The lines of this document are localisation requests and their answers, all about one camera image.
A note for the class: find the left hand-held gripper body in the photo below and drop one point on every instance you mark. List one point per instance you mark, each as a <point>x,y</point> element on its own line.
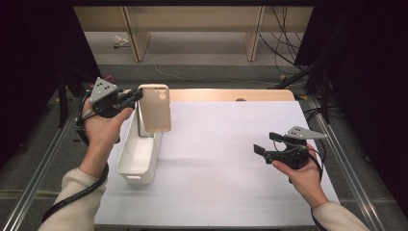
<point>102,91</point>

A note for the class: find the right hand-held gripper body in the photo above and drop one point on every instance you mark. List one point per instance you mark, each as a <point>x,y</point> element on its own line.
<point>295,154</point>

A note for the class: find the white plastic storage box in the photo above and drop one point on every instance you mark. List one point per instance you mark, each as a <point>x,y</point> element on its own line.
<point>138,154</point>

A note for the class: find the person's right hand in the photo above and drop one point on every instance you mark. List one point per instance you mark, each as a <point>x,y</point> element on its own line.
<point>308,179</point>

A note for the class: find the person's left hand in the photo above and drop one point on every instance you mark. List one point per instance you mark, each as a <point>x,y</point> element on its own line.
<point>102,134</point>

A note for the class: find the pink packet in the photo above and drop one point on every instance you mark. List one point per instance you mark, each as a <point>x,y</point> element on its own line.
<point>109,78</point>

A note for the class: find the white table mat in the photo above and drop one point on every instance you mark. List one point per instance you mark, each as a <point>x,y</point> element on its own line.
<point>224,160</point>

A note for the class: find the black metal stand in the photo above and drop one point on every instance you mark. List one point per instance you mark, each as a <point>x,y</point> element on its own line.
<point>62,102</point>

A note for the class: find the crumpled white paper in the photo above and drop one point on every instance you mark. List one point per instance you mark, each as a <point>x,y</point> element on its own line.
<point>120,41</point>

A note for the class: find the yellow floor marker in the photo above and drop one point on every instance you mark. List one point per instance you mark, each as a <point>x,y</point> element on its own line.
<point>282,77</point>

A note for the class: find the black stand leg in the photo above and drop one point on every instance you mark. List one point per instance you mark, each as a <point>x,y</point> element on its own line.
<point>295,77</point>

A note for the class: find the black curtain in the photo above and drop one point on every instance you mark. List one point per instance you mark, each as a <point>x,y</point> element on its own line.
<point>369,64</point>
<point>32,64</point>

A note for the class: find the aluminium floor rail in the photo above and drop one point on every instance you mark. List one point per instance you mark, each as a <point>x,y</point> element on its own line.
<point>32,189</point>
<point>352,179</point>

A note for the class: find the wooden shelf frame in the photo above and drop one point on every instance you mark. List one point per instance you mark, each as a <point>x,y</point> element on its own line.
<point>192,19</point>

